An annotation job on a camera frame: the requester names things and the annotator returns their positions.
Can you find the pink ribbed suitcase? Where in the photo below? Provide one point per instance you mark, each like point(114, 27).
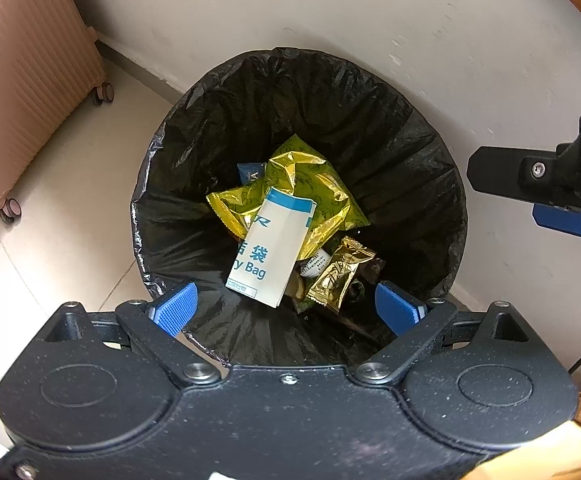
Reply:
point(20, 85)

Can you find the large gold foil bag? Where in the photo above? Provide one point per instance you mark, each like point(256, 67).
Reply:
point(300, 170)

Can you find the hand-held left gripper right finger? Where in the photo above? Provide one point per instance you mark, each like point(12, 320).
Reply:
point(395, 307)

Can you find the white blue paper bag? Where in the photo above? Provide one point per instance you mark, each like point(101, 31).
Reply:
point(270, 250)

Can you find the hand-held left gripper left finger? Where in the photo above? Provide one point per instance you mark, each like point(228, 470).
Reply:
point(175, 307)

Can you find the gold foil wrapper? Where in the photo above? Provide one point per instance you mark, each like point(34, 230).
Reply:
point(235, 205)

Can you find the small gold snack wrapper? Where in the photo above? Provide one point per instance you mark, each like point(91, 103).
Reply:
point(338, 275)

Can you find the bin with black liner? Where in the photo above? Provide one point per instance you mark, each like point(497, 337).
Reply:
point(320, 110)

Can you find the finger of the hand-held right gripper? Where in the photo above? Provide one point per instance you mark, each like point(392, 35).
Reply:
point(570, 222)
point(500, 170)

